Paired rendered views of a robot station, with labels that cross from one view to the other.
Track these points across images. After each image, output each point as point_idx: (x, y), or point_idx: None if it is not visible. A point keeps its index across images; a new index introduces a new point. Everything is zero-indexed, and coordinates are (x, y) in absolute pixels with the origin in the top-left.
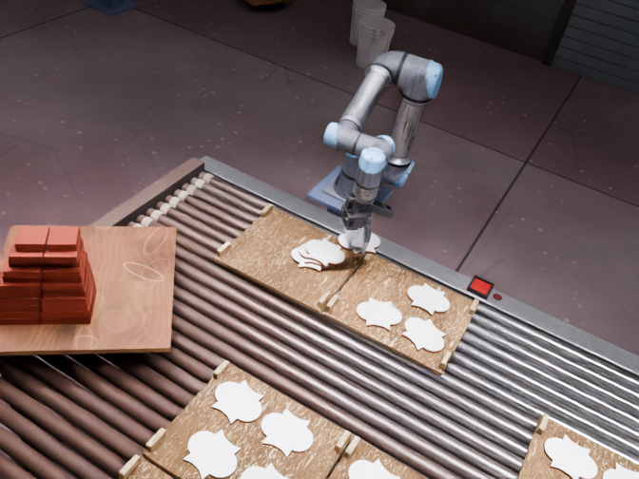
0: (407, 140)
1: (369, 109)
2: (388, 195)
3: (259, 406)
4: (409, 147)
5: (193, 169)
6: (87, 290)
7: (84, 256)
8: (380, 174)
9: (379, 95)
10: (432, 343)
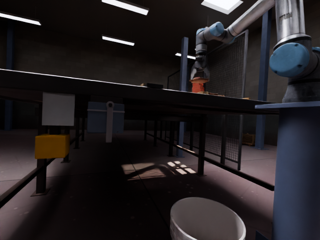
0: (276, 22)
1: (241, 15)
2: (310, 101)
3: None
4: (280, 28)
5: (281, 103)
6: (194, 90)
7: (197, 84)
8: (196, 37)
9: (257, 4)
10: None
